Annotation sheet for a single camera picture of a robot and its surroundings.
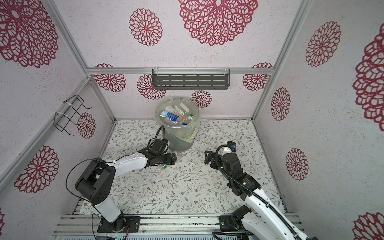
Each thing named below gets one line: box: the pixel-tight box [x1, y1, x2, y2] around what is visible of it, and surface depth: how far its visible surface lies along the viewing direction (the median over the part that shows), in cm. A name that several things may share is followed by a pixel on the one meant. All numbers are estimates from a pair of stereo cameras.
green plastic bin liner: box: [154, 96, 201, 143], surface depth 93 cm
